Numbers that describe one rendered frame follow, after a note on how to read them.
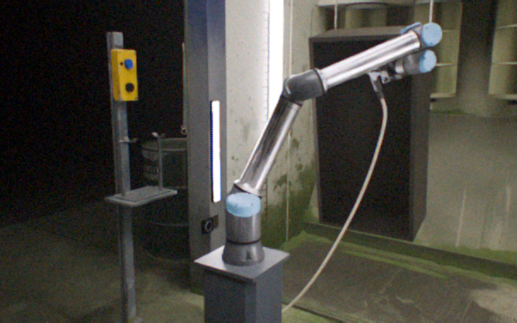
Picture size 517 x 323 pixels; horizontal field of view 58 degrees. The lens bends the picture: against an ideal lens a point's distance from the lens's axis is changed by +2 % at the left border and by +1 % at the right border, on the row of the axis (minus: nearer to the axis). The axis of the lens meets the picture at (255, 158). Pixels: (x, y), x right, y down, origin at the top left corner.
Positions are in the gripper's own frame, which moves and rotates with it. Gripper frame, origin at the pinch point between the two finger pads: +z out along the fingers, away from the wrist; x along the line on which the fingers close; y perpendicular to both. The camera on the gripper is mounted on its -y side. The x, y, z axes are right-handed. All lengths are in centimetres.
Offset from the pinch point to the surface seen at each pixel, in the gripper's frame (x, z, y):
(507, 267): 63, 12, 170
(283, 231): -22, 131, 108
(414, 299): -10, 24, 147
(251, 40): -5, 87, -38
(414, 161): 6, 0, 58
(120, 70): -102, 59, -52
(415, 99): 13.5, -9.1, 24.1
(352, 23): 101, 107, -16
